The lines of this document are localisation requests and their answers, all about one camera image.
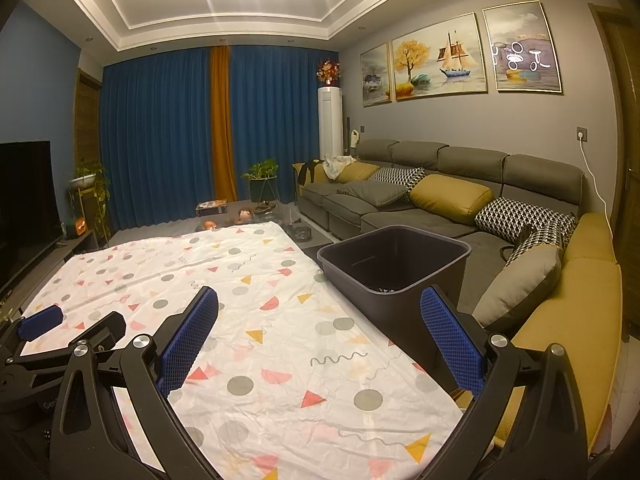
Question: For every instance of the houndstooth pillow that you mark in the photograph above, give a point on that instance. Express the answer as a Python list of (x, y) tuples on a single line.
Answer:
[(542, 240)]

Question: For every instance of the grey sofa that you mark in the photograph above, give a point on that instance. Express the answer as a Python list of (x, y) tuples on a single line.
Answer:
[(475, 165)]

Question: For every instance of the gold plant stand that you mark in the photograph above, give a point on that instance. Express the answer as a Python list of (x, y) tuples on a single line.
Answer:
[(85, 205)]

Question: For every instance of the flat grey pillow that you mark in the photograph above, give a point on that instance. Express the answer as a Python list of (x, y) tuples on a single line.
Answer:
[(375, 192)]

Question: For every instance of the white cloth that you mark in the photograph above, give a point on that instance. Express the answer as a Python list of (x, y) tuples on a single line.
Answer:
[(338, 165)]

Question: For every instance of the orange toy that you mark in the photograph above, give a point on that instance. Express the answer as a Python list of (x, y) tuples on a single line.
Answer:
[(209, 225)]

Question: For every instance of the white standing air conditioner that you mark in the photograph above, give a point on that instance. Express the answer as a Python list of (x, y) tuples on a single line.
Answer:
[(331, 120)]

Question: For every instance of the patterned white tablecloth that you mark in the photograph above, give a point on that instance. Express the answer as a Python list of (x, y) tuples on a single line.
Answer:
[(275, 320)]

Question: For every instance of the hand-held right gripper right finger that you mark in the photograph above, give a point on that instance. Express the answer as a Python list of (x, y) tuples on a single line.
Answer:
[(450, 345)]

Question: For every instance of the yellow sofa seat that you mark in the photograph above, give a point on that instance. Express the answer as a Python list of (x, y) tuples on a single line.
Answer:
[(570, 320)]

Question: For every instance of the grey plastic bin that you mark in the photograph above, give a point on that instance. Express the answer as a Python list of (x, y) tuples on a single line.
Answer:
[(400, 260)]

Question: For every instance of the doll head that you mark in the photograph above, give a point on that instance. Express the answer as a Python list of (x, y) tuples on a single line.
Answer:
[(245, 216)]

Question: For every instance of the colourful box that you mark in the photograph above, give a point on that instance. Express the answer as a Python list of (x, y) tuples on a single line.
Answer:
[(211, 207)]

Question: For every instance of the orange artificial flowers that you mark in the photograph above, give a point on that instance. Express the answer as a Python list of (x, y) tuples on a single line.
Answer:
[(328, 72)]

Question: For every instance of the large grey pillow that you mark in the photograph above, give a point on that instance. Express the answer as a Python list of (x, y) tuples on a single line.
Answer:
[(520, 285)]

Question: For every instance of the green plant in dark pot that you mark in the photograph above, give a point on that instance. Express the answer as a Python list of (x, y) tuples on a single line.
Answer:
[(260, 175)]

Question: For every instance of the tree and sailboat painting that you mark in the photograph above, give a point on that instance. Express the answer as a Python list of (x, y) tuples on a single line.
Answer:
[(435, 65)]

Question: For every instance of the large yellow pillow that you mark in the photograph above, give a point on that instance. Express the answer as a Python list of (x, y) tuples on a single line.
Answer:
[(450, 197)]

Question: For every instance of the orange curtain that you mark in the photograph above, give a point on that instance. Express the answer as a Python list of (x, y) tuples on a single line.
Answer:
[(223, 125)]

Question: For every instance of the small landscape painting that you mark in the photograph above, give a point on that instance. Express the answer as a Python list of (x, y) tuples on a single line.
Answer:
[(376, 75)]

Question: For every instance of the small white object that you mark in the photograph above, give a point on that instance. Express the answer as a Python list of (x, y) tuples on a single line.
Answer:
[(354, 139)]

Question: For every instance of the trailing potted plant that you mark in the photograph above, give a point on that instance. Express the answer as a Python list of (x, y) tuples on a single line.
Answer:
[(92, 175)]

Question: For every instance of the black white patterned pillow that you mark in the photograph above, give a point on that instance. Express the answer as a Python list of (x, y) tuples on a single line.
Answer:
[(400, 176), (520, 212)]

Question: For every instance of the dark tray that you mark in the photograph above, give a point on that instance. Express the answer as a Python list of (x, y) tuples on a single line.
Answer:
[(302, 231)]

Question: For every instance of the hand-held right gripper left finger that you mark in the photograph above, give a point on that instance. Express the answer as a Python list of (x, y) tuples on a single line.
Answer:
[(187, 345)]

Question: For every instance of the black television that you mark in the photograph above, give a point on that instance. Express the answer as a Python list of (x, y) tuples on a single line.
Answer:
[(25, 200)]

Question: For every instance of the purple sky painting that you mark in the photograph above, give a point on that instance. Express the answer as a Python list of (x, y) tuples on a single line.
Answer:
[(525, 50)]

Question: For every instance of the wall socket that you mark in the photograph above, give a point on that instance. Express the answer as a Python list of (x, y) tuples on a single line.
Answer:
[(582, 135)]

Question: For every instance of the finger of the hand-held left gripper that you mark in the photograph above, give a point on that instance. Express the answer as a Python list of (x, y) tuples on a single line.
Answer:
[(107, 330), (40, 324)]

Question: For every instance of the small yellow pillow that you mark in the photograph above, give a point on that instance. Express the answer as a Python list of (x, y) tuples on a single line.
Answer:
[(356, 172)]

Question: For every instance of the blue curtain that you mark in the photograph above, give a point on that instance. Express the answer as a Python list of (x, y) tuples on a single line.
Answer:
[(155, 135), (280, 115)]

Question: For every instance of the grey television cabinet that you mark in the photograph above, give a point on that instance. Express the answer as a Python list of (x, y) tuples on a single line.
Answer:
[(65, 252)]

